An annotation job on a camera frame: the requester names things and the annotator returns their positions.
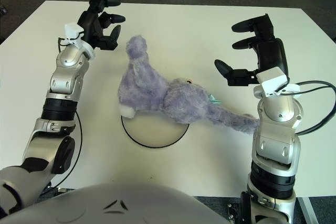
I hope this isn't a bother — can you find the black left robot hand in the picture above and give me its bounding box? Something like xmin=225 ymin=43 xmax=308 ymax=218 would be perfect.
xmin=64 ymin=0 xmax=126 ymax=59

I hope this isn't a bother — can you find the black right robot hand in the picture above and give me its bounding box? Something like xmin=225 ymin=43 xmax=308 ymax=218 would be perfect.
xmin=214 ymin=13 xmax=300 ymax=98

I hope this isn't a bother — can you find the purple plush doll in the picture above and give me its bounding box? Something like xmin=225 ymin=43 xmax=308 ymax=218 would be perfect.
xmin=117 ymin=35 xmax=261 ymax=134

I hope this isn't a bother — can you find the white plate with black rim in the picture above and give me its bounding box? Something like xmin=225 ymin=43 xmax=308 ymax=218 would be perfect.
xmin=121 ymin=113 xmax=190 ymax=149

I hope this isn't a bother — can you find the white table leg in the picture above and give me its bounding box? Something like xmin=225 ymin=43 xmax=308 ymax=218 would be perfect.
xmin=298 ymin=197 xmax=316 ymax=224

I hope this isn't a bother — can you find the grey robot torso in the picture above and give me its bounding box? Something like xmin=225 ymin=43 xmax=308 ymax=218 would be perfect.
xmin=0 ymin=182 xmax=232 ymax=224

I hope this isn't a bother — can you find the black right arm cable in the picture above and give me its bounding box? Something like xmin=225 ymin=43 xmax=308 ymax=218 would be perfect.
xmin=278 ymin=80 xmax=336 ymax=135

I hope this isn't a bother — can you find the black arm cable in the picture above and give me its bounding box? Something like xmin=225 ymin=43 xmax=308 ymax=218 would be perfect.
xmin=278 ymin=80 xmax=336 ymax=135
xmin=46 ymin=36 xmax=85 ymax=189

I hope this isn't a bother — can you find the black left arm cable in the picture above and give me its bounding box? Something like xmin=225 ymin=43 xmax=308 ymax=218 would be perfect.
xmin=46 ymin=36 xmax=85 ymax=189

